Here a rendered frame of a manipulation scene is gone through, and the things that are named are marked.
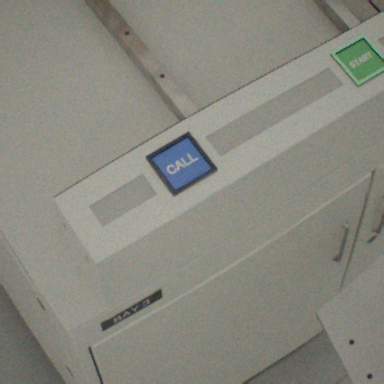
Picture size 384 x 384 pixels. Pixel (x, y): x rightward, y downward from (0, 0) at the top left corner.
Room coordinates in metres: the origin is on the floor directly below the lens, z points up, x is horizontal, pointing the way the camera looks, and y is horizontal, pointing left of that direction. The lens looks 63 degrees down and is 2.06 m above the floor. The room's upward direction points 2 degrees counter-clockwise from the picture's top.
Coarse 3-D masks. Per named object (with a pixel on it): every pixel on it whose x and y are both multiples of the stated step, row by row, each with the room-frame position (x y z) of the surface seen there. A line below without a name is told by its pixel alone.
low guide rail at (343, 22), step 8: (312, 0) 0.92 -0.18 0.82; (320, 0) 0.91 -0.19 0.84; (328, 0) 0.90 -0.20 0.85; (336, 0) 0.90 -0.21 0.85; (320, 8) 0.91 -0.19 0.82; (328, 8) 0.89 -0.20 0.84; (336, 8) 0.89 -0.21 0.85; (344, 8) 0.89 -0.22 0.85; (328, 16) 0.89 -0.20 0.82; (336, 16) 0.88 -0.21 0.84; (344, 16) 0.87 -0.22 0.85; (352, 16) 0.87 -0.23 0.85; (336, 24) 0.88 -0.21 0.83; (344, 24) 0.86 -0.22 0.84; (352, 24) 0.86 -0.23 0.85
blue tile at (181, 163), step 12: (180, 144) 0.61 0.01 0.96; (192, 144) 0.61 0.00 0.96; (156, 156) 0.60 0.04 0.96; (168, 156) 0.60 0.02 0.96; (180, 156) 0.60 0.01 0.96; (192, 156) 0.60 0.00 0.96; (168, 168) 0.58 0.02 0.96; (180, 168) 0.58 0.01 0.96; (192, 168) 0.58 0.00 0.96; (204, 168) 0.58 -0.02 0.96; (168, 180) 0.57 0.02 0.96; (180, 180) 0.57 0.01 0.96
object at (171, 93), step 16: (96, 0) 0.91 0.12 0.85; (112, 16) 0.88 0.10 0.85; (112, 32) 0.86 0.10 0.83; (128, 32) 0.85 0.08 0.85; (128, 48) 0.83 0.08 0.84; (144, 48) 0.82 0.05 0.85; (144, 64) 0.80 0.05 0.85; (160, 64) 0.79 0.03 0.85; (160, 80) 0.77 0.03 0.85; (160, 96) 0.76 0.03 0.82; (176, 96) 0.74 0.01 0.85; (176, 112) 0.73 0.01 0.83; (192, 112) 0.72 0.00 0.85
